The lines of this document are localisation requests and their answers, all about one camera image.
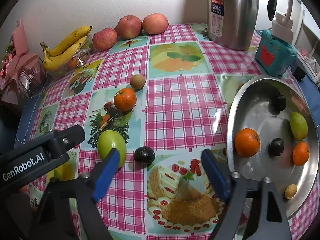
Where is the red apple left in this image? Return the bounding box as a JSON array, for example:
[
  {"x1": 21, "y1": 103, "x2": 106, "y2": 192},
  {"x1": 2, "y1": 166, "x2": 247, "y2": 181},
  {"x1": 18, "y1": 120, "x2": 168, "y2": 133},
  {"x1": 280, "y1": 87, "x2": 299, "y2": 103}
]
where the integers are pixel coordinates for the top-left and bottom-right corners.
[{"x1": 92, "y1": 28, "x2": 118, "y2": 51}]

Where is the green fruit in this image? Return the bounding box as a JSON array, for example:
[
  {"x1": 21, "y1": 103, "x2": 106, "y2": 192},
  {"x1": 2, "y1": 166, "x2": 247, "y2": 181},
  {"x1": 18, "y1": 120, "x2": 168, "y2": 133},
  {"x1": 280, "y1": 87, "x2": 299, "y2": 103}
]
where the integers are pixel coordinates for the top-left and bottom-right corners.
[
  {"x1": 290, "y1": 112, "x2": 308, "y2": 141},
  {"x1": 97, "y1": 130, "x2": 126, "y2": 168}
]

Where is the brown kiwi fruit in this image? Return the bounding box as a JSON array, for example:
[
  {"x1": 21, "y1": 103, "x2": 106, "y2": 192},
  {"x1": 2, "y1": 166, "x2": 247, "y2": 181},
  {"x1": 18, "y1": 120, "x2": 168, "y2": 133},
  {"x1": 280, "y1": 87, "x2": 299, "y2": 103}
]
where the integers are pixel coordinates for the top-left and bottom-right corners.
[{"x1": 130, "y1": 74, "x2": 146, "y2": 90}]

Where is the white lamp base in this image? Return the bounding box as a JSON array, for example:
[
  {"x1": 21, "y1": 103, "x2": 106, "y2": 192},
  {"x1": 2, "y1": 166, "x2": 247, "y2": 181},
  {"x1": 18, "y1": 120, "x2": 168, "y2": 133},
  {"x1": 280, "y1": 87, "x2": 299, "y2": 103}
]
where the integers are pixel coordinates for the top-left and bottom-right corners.
[{"x1": 271, "y1": 0, "x2": 293, "y2": 44}]

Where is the red apple middle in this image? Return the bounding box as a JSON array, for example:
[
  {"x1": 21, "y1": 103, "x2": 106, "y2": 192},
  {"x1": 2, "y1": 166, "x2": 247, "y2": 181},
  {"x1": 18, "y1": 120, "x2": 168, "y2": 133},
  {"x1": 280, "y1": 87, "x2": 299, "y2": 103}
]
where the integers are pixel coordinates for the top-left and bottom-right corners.
[{"x1": 114, "y1": 15, "x2": 143, "y2": 40}]

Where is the red apple right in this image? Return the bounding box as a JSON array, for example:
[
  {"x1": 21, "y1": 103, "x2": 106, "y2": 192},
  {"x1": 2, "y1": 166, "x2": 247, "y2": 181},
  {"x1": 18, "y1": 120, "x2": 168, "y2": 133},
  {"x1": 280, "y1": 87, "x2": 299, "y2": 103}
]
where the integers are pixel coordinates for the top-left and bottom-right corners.
[{"x1": 142, "y1": 13, "x2": 169, "y2": 35}]

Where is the red apple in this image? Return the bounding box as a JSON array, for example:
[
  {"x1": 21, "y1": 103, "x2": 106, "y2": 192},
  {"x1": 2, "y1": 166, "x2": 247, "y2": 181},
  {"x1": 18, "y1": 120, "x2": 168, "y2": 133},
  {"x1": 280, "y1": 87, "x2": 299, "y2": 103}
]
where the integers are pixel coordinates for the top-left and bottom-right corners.
[
  {"x1": 142, "y1": 13, "x2": 169, "y2": 35},
  {"x1": 92, "y1": 28, "x2": 118, "y2": 51},
  {"x1": 114, "y1": 15, "x2": 143, "y2": 40}
]

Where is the orange mandarin with stem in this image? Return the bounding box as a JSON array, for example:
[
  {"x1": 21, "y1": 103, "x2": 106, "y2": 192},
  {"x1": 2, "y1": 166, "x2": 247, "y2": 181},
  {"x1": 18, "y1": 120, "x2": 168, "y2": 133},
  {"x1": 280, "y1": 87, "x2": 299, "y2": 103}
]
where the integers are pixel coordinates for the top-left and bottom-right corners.
[{"x1": 234, "y1": 128, "x2": 260, "y2": 158}]

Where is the stainless steel thermos jug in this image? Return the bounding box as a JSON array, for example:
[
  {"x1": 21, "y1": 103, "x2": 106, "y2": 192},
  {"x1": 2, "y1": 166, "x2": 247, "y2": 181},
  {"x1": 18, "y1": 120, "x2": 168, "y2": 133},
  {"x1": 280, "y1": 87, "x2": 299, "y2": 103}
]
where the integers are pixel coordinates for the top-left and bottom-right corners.
[{"x1": 207, "y1": 0, "x2": 278, "y2": 51}]

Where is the yellow banana bunch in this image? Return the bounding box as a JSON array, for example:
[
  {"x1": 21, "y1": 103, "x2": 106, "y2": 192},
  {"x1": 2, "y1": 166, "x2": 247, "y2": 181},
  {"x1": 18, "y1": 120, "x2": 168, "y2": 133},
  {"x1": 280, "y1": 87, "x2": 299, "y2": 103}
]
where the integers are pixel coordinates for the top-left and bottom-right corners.
[{"x1": 40, "y1": 25, "x2": 92, "y2": 72}]

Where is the teal toy box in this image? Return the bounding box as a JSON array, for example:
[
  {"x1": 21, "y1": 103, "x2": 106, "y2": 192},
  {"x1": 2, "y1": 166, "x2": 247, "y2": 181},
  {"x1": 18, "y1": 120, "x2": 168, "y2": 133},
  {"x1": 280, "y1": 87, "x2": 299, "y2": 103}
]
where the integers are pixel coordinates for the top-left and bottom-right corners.
[{"x1": 255, "y1": 29, "x2": 297, "y2": 76}]

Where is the large steel bowl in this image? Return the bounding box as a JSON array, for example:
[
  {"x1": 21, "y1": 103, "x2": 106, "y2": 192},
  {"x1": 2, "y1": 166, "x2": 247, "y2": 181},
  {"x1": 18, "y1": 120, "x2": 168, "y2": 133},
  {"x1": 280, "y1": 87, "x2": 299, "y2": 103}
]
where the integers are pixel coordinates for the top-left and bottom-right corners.
[{"x1": 227, "y1": 76, "x2": 319, "y2": 218}]

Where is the pink flower bouquet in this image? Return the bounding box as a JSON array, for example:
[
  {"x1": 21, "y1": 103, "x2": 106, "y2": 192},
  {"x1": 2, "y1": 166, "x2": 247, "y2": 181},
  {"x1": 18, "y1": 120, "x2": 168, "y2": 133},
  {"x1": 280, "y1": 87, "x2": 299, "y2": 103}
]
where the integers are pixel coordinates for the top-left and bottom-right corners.
[{"x1": 1, "y1": 19, "x2": 47, "y2": 105}]

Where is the dark plum in bowl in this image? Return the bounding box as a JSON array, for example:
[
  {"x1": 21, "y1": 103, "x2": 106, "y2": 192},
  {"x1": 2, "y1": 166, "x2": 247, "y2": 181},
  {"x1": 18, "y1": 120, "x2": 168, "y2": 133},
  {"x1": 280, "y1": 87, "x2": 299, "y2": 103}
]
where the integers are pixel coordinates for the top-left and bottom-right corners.
[{"x1": 271, "y1": 94, "x2": 286, "y2": 113}]

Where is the pink checked fruit tablecloth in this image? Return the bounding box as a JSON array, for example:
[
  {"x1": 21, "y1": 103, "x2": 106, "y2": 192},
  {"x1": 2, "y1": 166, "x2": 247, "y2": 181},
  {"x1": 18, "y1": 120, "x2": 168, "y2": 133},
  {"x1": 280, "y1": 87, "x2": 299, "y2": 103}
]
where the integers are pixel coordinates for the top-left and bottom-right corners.
[{"x1": 16, "y1": 24, "x2": 264, "y2": 239}]

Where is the dark plum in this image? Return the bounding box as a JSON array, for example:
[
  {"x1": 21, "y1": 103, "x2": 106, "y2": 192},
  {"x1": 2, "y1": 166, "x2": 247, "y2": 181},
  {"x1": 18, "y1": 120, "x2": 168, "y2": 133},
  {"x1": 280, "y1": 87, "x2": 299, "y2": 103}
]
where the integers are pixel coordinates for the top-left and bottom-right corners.
[
  {"x1": 268, "y1": 138, "x2": 284, "y2": 157},
  {"x1": 271, "y1": 94, "x2": 286, "y2": 113},
  {"x1": 134, "y1": 146, "x2": 155, "y2": 165}
]

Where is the black power adapter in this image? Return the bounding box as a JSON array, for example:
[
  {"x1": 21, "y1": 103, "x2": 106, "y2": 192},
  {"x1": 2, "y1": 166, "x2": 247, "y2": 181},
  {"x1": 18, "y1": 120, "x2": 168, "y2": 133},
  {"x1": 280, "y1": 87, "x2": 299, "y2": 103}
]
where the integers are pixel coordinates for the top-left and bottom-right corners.
[{"x1": 292, "y1": 66, "x2": 306, "y2": 82}]

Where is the clear plastic fruit tray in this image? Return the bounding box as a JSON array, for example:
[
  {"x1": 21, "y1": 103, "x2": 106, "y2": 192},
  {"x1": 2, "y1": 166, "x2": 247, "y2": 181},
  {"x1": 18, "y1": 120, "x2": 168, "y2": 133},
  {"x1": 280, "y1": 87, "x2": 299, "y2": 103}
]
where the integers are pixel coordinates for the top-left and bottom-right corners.
[{"x1": 47, "y1": 42, "x2": 93, "y2": 79}]

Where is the small yellow fruit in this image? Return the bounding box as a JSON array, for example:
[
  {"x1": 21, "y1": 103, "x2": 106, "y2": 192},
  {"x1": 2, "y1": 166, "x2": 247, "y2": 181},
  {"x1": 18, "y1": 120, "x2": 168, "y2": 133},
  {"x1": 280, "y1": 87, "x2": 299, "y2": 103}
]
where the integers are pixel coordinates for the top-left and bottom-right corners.
[{"x1": 284, "y1": 184, "x2": 298, "y2": 199}]

